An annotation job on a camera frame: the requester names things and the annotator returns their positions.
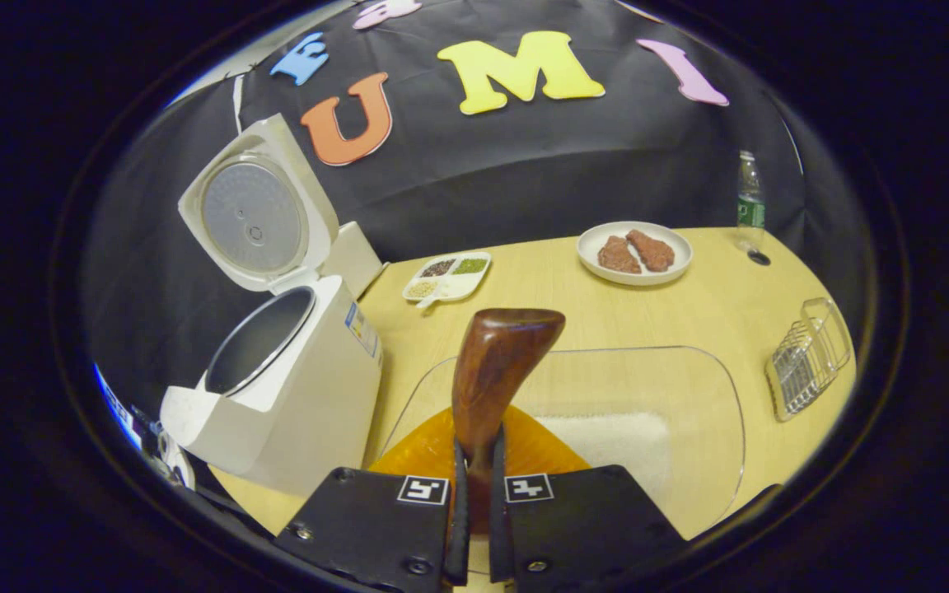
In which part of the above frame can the clear container of rice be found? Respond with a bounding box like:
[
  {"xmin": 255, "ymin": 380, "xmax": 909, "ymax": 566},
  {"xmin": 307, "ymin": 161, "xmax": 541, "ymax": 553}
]
[{"xmin": 375, "ymin": 346, "xmax": 746, "ymax": 530}]

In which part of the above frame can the white round plate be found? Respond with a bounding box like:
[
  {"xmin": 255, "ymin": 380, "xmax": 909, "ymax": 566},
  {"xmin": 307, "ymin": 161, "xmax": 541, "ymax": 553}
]
[{"xmin": 576, "ymin": 220, "xmax": 694, "ymax": 287}]

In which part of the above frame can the white divided grain dish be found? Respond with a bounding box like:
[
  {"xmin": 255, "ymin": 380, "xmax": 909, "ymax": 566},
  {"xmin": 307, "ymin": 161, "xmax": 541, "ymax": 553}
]
[{"xmin": 401, "ymin": 250, "xmax": 493, "ymax": 311}]

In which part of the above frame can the clear green-label water bottle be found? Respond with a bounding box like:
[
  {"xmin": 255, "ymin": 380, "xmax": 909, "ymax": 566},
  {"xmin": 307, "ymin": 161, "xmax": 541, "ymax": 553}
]
[{"xmin": 736, "ymin": 149, "xmax": 767, "ymax": 253}]

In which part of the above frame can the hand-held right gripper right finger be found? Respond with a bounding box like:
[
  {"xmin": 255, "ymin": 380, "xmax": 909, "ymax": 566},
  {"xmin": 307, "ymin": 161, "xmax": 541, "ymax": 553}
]
[{"xmin": 486, "ymin": 407, "xmax": 686, "ymax": 593}]

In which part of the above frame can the brown meat piece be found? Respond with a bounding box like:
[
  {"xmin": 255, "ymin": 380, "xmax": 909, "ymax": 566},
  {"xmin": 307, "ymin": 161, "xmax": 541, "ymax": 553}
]
[
  {"xmin": 625, "ymin": 229, "xmax": 677, "ymax": 273},
  {"xmin": 596, "ymin": 236, "xmax": 643, "ymax": 275}
]

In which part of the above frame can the black backdrop cloth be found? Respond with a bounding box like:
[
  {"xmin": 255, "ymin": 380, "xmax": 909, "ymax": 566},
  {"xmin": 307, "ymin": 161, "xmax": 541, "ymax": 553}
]
[{"xmin": 83, "ymin": 0, "xmax": 881, "ymax": 400}]

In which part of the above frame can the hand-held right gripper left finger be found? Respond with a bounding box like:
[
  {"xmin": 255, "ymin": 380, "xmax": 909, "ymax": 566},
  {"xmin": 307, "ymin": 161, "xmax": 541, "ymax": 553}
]
[{"xmin": 273, "ymin": 407, "xmax": 472, "ymax": 592}]

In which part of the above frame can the white rice cooker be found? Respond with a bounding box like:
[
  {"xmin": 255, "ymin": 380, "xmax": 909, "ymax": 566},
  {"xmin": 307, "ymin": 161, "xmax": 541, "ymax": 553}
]
[{"xmin": 159, "ymin": 114, "xmax": 386, "ymax": 498}]

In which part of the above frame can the brown wooden spoon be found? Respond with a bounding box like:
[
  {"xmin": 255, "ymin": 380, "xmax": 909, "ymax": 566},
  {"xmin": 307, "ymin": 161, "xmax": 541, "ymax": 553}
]
[{"xmin": 451, "ymin": 308, "xmax": 568, "ymax": 538}]

